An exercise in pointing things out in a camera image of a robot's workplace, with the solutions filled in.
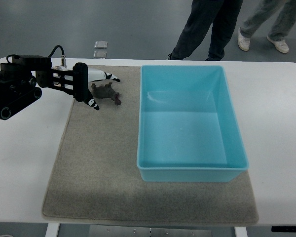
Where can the white table leg left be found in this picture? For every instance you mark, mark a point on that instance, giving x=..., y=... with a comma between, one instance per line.
x=52, y=230

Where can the person in dark trousers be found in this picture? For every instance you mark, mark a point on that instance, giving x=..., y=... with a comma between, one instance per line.
x=219, y=15

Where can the black table control panel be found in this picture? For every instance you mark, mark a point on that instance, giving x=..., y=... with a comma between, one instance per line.
x=283, y=229

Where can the white table leg right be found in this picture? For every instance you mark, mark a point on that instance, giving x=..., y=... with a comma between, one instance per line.
x=240, y=232

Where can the brown toy hippo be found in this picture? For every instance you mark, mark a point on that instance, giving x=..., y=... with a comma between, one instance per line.
x=105, y=92

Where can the white table leg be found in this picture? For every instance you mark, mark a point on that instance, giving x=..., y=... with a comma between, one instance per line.
x=240, y=232
x=52, y=230

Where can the clear floor plate upper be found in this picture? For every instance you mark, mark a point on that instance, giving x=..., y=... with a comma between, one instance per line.
x=100, y=44

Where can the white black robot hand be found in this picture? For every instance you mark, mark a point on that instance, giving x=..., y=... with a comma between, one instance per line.
x=95, y=75

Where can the clear floor plate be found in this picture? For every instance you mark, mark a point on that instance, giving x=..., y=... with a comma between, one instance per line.
x=100, y=54
x=100, y=44

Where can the grey felt mat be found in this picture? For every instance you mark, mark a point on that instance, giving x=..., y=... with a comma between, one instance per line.
x=95, y=178

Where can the blue plastic box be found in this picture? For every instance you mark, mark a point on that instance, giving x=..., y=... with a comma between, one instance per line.
x=188, y=130

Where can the metal table crossbar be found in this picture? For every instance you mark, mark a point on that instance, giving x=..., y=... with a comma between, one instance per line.
x=120, y=231

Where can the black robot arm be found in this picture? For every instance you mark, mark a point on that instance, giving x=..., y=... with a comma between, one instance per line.
x=22, y=78

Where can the clear floor plate lower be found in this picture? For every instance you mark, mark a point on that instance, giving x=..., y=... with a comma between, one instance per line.
x=100, y=54

